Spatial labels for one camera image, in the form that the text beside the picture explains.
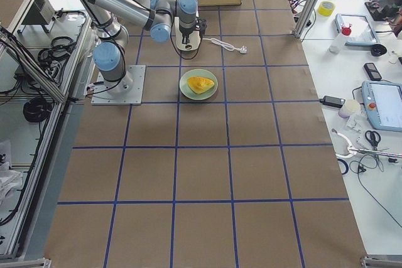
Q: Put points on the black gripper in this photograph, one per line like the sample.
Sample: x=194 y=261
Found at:
x=187 y=31

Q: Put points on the white two-slot toaster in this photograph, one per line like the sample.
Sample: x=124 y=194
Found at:
x=194 y=39

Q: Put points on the light green plate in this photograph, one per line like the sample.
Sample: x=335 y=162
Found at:
x=198 y=72

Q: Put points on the golden triangular pastry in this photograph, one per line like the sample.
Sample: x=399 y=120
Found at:
x=200 y=85

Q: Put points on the yellow tape roll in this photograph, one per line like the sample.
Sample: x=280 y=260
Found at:
x=326 y=8

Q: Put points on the grey control box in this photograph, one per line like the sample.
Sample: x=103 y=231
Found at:
x=41 y=13

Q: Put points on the black power adapter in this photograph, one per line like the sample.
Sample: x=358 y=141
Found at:
x=332 y=101

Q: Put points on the white bottle red cap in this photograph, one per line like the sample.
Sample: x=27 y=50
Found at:
x=341 y=39

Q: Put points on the white cup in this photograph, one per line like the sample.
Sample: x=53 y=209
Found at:
x=348 y=108

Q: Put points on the teach pendant tablet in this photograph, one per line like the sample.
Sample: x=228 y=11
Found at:
x=382 y=102

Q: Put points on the black scissors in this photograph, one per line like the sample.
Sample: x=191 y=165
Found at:
x=373 y=138

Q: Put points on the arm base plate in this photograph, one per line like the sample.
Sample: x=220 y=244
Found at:
x=128 y=91

